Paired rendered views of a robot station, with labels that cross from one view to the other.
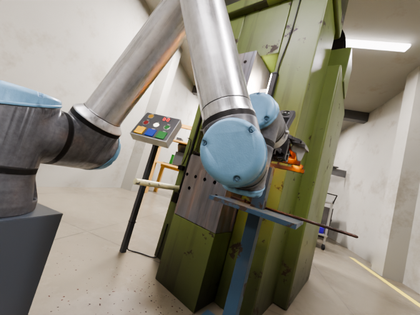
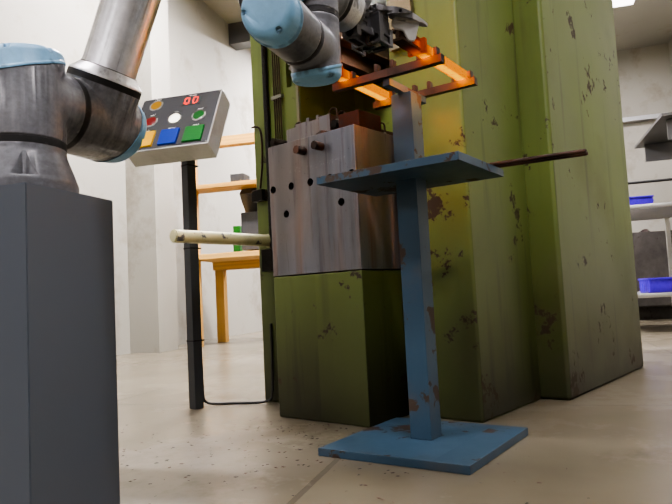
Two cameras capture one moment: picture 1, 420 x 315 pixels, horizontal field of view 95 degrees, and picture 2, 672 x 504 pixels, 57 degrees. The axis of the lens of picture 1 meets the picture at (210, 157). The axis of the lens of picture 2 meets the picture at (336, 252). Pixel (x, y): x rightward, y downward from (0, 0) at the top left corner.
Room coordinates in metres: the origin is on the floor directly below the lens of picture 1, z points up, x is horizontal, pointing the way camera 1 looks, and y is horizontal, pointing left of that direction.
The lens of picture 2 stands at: (-0.65, -0.14, 0.39)
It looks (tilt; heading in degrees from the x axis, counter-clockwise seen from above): 4 degrees up; 2
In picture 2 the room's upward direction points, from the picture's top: 3 degrees counter-clockwise
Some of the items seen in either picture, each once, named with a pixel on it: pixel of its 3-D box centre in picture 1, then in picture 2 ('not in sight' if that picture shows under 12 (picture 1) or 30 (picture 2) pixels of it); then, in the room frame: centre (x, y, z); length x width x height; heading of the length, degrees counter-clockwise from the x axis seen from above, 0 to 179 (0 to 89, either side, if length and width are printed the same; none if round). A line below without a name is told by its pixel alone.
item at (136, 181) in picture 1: (159, 185); (224, 238); (1.54, 0.33, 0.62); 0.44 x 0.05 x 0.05; 142
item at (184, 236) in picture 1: (207, 252); (371, 339); (1.54, -0.18, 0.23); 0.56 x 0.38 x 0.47; 142
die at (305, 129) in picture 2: not in sight; (346, 140); (1.57, -0.13, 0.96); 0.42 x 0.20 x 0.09; 142
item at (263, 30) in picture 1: (269, 49); not in sight; (1.66, -0.26, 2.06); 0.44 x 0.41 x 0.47; 142
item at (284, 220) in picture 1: (257, 209); (410, 176); (0.97, -0.30, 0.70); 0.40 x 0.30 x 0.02; 57
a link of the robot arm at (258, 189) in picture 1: (247, 166); (313, 48); (0.42, -0.08, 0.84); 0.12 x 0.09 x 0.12; 160
